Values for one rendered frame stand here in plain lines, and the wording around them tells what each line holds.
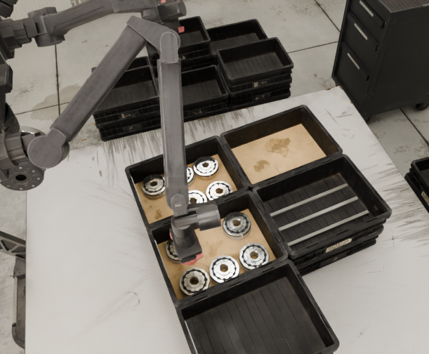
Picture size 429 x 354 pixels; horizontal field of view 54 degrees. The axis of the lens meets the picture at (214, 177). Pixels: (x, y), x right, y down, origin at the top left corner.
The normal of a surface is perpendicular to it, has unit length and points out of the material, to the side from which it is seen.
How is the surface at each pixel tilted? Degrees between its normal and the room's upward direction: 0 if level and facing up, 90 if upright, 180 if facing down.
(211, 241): 0
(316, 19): 0
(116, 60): 51
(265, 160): 0
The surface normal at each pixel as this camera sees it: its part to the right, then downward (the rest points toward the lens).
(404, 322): -0.07, -0.60
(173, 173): 0.09, -0.05
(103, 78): 0.19, 0.20
